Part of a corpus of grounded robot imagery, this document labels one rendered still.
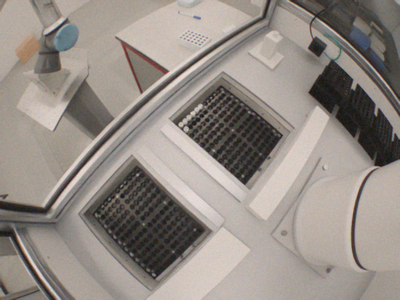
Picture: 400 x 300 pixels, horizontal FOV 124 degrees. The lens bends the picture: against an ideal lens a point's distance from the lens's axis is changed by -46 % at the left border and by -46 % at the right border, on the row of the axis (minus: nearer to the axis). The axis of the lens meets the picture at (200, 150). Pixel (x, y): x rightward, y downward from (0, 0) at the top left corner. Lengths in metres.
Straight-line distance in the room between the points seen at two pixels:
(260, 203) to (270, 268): 0.16
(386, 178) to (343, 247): 0.12
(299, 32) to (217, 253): 0.70
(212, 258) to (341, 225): 0.25
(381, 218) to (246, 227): 0.27
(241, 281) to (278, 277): 0.09
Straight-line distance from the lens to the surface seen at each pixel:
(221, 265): 0.41
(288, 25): 0.73
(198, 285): 0.42
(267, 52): 0.58
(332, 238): 0.35
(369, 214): 0.30
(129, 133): 0.42
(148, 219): 0.45
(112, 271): 0.46
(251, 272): 0.44
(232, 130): 0.49
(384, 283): 0.75
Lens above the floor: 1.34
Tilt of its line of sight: 73 degrees down
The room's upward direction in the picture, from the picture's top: 6 degrees clockwise
